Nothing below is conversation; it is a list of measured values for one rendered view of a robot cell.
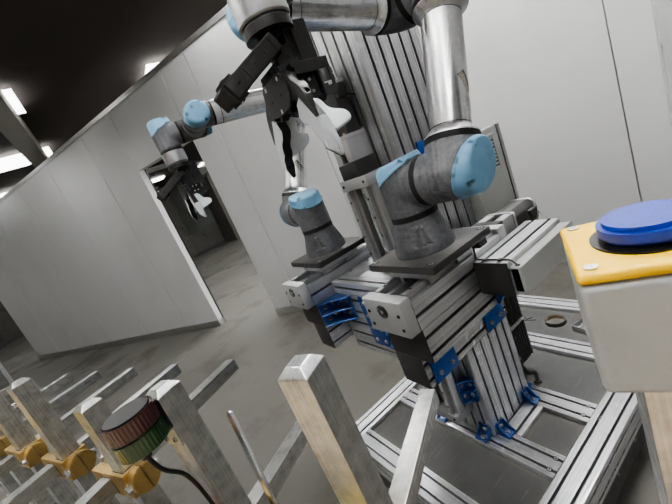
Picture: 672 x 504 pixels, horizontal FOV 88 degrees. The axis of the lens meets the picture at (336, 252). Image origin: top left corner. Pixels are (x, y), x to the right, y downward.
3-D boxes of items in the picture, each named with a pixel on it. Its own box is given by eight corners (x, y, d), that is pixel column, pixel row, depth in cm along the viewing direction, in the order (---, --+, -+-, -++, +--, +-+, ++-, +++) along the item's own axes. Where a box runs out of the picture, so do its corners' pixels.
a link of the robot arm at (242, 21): (236, -24, 42) (219, 16, 49) (252, 16, 43) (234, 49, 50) (287, -28, 45) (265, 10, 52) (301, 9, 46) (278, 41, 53)
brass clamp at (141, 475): (130, 464, 71) (118, 445, 70) (169, 471, 64) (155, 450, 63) (101, 493, 66) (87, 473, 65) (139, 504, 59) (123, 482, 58)
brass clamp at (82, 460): (77, 454, 84) (65, 438, 83) (104, 459, 77) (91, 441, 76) (49, 477, 79) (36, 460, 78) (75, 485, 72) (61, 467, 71)
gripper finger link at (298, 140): (316, 168, 60) (314, 114, 54) (288, 180, 57) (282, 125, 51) (305, 161, 62) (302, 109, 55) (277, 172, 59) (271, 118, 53)
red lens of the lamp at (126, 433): (143, 408, 46) (135, 395, 46) (169, 409, 43) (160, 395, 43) (99, 446, 41) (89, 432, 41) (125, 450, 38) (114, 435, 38)
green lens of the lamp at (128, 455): (152, 423, 47) (144, 410, 46) (179, 425, 44) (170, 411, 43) (110, 462, 42) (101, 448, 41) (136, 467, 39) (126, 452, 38)
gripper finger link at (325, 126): (375, 126, 45) (331, 85, 48) (340, 139, 42) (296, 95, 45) (368, 145, 48) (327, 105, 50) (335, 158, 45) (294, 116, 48)
